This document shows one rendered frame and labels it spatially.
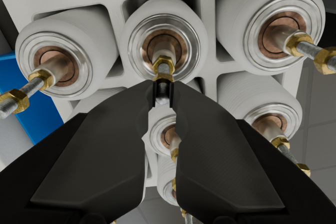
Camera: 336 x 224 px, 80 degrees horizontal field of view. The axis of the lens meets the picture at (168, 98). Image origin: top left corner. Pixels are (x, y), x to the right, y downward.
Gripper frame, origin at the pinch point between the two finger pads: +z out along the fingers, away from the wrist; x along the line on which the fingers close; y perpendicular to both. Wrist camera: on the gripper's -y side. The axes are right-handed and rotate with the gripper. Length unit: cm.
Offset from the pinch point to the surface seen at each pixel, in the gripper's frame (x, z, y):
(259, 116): 12.2, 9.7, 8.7
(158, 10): -0.7, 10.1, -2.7
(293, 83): 20.2, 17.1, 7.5
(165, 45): 0.1, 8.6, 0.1
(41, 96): -28.6, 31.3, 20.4
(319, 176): 56, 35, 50
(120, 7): -5.8, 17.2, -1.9
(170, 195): 2.1, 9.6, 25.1
